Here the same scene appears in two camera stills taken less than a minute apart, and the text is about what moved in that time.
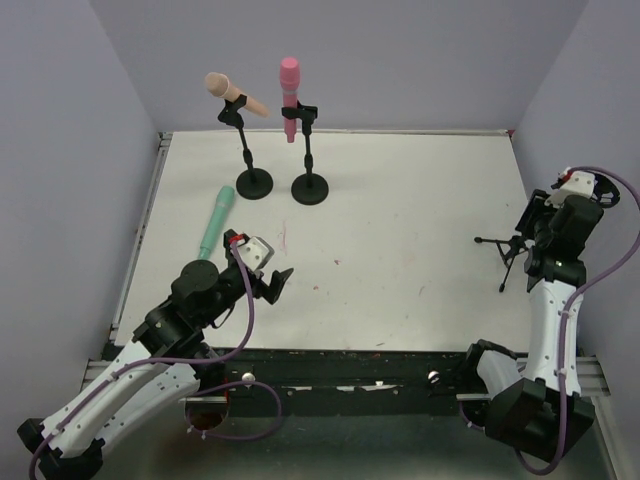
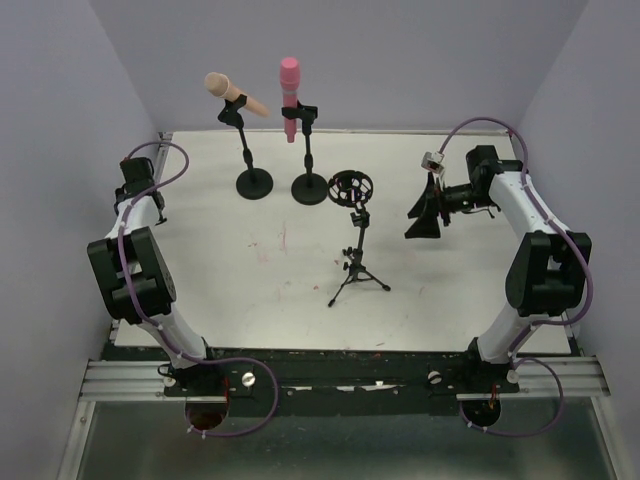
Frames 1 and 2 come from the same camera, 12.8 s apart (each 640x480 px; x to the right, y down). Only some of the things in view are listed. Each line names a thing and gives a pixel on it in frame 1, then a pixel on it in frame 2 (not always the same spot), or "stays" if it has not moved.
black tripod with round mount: (606, 192) -> (353, 188)
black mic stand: (255, 183) stays
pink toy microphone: (290, 79) stays
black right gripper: (528, 220) -> (443, 201)
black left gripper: (267, 287) -> (158, 208)
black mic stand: (308, 189) stays
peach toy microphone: (219, 85) stays
